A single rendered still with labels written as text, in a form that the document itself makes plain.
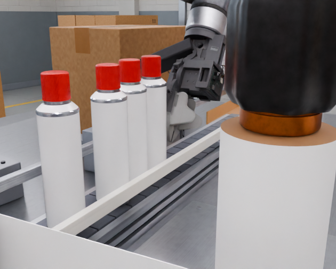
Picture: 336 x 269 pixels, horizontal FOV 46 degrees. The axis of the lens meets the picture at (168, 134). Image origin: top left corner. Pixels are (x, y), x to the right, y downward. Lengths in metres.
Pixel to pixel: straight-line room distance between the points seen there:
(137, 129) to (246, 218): 0.35
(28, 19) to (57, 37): 5.91
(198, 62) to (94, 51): 0.33
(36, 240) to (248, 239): 0.17
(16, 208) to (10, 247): 0.54
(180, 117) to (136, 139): 0.13
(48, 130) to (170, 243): 0.20
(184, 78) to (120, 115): 0.22
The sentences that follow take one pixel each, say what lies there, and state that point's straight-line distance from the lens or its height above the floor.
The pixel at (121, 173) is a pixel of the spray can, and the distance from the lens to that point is 0.57.
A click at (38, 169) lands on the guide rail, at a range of 0.54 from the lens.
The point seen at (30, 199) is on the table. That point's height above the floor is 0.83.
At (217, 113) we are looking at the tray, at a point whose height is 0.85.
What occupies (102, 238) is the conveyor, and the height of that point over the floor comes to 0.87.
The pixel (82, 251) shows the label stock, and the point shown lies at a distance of 0.17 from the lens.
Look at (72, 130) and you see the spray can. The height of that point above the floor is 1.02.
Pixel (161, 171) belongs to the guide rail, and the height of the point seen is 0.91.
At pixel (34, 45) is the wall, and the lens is 7.03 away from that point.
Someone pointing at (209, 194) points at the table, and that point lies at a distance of 0.75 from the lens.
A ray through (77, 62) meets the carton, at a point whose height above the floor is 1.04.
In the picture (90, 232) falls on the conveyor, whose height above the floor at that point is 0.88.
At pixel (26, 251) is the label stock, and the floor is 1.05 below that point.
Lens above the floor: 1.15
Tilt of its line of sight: 17 degrees down
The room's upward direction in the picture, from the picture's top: straight up
